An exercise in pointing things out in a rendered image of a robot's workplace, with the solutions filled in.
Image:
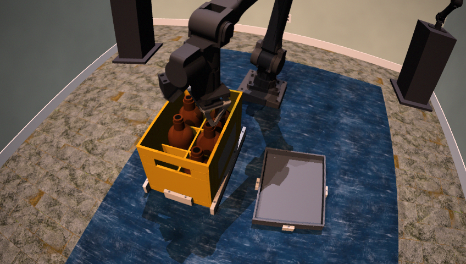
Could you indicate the orange divided crate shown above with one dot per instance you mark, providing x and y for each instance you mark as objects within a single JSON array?
[{"x": 164, "y": 171}]

